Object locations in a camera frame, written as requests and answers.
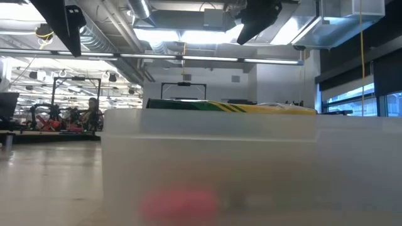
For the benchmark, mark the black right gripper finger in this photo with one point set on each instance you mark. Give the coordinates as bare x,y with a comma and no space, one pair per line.
257,26

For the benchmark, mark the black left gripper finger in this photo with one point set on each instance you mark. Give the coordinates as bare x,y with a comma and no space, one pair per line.
59,22

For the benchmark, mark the green yellow crayon box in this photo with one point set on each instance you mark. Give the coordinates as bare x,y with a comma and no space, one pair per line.
251,108

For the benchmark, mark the clear pencil case grey lid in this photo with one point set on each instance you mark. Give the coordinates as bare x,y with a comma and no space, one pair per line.
220,150

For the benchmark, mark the pencil with red eraser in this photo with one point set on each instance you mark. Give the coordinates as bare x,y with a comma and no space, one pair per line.
179,207

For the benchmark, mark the long ceiling light bar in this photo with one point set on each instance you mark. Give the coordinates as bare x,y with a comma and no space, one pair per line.
204,58

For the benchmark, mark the person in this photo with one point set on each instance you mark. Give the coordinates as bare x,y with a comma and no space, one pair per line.
92,110

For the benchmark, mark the dark background monitor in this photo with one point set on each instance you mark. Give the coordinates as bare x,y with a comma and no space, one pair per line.
7,105

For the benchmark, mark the red object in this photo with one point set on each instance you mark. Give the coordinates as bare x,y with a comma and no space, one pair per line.
50,124

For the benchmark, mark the pink object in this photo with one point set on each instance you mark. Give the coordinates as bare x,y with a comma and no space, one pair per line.
75,129

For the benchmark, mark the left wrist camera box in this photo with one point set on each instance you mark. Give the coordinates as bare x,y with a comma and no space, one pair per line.
77,17

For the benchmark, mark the tall black station frame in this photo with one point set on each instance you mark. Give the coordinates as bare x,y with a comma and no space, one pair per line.
78,78

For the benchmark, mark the large silver rectangular duct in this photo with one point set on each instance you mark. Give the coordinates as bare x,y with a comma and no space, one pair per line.
339,28

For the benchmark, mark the black aluminium table frame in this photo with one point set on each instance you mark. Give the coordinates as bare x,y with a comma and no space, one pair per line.
47,137

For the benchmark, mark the grey metal post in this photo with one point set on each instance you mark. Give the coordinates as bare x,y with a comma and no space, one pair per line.
8,141

